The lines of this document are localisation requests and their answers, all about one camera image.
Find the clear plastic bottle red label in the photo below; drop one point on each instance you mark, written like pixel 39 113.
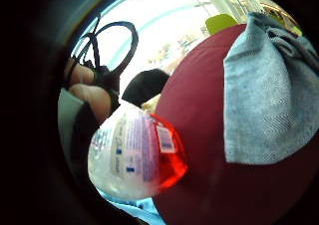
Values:
pixel 136 152

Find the green chair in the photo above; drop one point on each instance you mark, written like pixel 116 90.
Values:
pixel 220 23

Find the blue-grey cloth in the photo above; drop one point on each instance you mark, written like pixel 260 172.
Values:
pixel 265 99

